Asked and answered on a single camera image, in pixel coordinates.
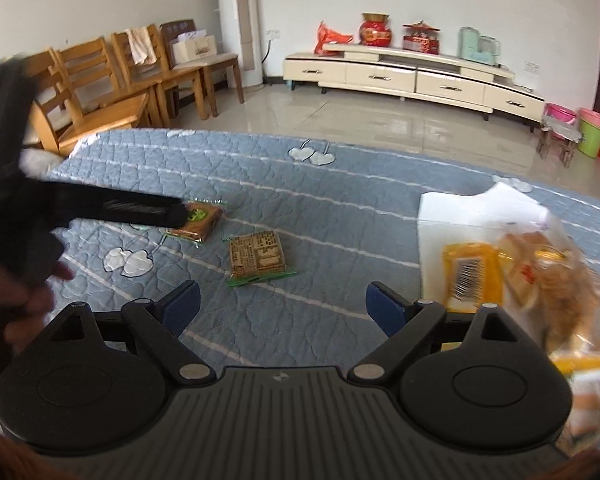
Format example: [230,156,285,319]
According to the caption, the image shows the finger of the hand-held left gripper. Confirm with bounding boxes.
[55,182,189,229]

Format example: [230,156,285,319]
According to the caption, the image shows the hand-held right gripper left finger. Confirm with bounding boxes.
[47,280,218,386]

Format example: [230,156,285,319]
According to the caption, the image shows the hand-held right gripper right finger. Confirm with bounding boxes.
[347,281,531,386]

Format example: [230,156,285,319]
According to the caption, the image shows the small brown biscuit packet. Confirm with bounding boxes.
[162,200,229,245]

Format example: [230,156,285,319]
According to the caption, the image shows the small tan label biscuit packet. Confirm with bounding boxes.
[223,230,298,288]

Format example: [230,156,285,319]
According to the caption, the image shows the orange snack packet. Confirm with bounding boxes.
[441,241,506,308]

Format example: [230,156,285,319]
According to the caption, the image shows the white cardboard box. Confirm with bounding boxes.
[416,181,581,361]

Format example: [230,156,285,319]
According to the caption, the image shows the clear bag of round cookies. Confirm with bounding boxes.
[497,225,581,311]

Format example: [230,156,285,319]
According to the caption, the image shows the clear cracker bag yellow strip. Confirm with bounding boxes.
[535,250,600,376]

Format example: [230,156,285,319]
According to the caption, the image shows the person's left hand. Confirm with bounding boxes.
[0,261,77,357]

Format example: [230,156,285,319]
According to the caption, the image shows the light wooden chair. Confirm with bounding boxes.
[55,35,133,111]
[111,24,206,128]
[27,47,151,157]

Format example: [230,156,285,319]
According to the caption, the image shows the white towel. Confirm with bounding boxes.
[126,26,157,66]

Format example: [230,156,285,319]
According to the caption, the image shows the dark wooden chair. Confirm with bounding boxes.
[159,19,245,118]

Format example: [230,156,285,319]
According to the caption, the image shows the white box on chair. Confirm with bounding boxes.
[172,31,218,65]

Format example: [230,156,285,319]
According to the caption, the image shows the white standing air conditioner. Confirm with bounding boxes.
[215,0,263,88]

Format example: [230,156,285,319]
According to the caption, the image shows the cream TV cabinet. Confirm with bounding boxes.
[282,42,546,122]

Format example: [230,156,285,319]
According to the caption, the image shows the small wooden stool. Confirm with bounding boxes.
[536,117,581,167]

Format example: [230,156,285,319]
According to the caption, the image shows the pink bucket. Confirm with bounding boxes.
[544,103,578,128]

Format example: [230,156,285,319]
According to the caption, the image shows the red plastic bag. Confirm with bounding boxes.
[314,21,353,56]

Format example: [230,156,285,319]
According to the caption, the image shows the red gift box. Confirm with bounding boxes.
[402,21,441,55]

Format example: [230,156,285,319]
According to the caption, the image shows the green bucket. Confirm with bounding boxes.
[577,107,600,158]

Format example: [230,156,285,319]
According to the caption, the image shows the mint green kitchen appliance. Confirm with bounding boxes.
[459,26,501,65]

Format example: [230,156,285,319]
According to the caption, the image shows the red round pot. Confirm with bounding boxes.
[358,13,393,47]

